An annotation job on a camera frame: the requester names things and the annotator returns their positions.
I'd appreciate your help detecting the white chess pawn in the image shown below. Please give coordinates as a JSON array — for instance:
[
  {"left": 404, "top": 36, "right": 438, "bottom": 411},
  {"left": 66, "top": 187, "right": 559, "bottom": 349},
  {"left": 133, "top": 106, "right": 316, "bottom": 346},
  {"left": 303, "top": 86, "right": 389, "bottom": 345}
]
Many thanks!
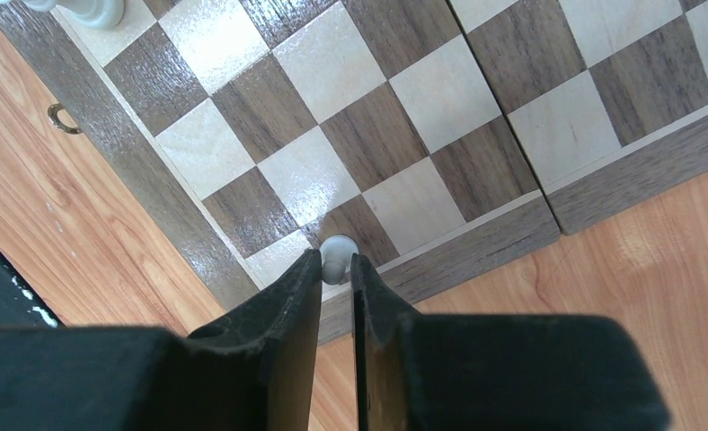
[{"left": 319, "top": 234, "right": 358, "bottom": 286}]

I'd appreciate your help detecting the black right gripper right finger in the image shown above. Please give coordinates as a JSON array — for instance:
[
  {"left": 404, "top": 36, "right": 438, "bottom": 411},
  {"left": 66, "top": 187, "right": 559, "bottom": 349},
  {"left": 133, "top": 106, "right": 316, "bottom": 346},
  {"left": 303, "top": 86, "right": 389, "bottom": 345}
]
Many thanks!
[{"left": 351, "top": 255, "right": 670, "bottom": 430}]

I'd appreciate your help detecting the white chess king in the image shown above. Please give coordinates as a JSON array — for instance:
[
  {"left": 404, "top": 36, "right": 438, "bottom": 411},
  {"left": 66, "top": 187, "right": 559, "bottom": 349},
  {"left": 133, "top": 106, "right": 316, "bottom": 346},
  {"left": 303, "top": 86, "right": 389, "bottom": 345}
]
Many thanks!
[{"left": 16, "top": 0, "right": 125, "bottom": 31}]

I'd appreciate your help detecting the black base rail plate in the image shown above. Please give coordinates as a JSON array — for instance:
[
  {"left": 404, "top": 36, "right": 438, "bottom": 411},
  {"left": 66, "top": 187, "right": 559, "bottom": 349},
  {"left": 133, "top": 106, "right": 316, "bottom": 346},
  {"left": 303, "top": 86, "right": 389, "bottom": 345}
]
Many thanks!
[{"left": 0, "top": 251, "right": 63, "bottom": 328}]

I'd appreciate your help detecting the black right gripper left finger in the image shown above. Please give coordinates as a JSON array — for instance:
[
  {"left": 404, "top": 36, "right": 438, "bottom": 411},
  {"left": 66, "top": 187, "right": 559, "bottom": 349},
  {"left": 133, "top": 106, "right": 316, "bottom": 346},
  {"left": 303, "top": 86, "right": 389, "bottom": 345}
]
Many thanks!
[{"left": 0, "top": 249, "right": 322, "bottom": 430}]

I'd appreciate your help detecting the wooden chess board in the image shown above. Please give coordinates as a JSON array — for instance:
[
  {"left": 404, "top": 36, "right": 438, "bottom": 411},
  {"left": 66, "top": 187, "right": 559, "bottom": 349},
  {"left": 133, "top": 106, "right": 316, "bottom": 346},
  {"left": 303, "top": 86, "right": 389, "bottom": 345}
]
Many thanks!
[{"left": 0, "top": 1, "right": 708, "bottom": 309}]

